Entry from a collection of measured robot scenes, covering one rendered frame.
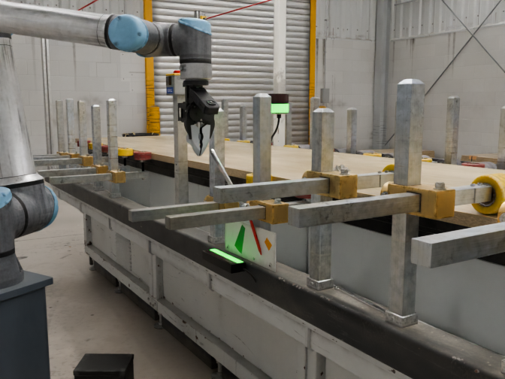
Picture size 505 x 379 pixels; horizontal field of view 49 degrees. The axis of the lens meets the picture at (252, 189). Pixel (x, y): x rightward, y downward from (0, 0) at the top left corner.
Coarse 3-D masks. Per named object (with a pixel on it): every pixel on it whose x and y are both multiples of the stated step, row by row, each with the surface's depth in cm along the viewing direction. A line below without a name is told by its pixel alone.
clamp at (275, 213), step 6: (252, 204) 146; (258, 204) 144; (264, 204) 141; (270, 204) 139; (276, 204) 139; (282, 204) 139; (288, 204) 140; (270, 210) 139; (276, 210) 138; (282, 210) 139; (270, 216) 139; (276, 216) 139; (282, 216) 140; (270, 222) 139; (276, 222) 139; (282, 222) 140
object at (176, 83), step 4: (172, 76) 181; (176, 76) 180; (172, 80) 181; (176, 80) 180; (180, 80) 181; (172, 84) 181; (176, 84) 180; (180, 84) 181; (176, 88) 181; (180, 88) 181; (184, 88) 182; (176, 92) 181; (180, 92) 182; (184, 92) 182
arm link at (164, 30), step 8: (160, 24) 155; (168, 24) 154; (160, 32) 151; (168, 32) 152; (160, 40) 151; (168, 40) 152; (160, 48) 153; (168, 48) 154; (144, 56) 159; (152, 56) 159
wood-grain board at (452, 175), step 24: (120, 144) 312; (144, 144) 312; (168, 144) 312; (240, 144) 312; (240, 168) 191; (288, 168) 191; (360, 168) 191; (432, 168) 191; (456, 168) 191; (480, 168) 191; (360, 192) 139; (456, 216) 114; (480, 216) 109
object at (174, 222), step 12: (300, 204) 147; (168, 216) 129; (180, 216) 129; (192, 216) 130; (204, 216) 132; (216, 216) 134; (228, 216) 135; (240, 216) 137; (252, 216) 139; (264, 216) 141; (168, 228) 128; (180, 228) 129
